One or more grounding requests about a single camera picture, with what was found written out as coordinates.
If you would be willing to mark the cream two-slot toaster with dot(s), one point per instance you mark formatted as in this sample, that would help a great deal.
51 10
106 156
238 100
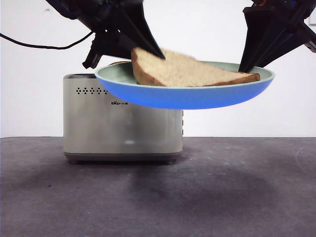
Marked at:
118 130

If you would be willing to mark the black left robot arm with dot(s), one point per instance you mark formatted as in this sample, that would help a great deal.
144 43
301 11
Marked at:
93 12

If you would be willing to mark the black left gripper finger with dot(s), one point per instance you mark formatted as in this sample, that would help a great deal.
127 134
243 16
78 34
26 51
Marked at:
140 32
116 43

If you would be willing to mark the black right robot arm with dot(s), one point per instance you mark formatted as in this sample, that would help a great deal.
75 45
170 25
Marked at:
296 10

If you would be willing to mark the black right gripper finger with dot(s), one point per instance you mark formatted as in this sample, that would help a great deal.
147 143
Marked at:
284 42
256 32

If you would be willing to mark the small brown bread slice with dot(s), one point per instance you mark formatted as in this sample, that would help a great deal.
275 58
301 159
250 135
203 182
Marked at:
119 63

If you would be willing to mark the large brown bread slice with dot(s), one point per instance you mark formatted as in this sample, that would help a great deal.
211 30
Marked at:
177 71

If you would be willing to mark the pale green round plate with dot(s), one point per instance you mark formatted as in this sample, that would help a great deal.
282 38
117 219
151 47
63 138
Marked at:
182 97

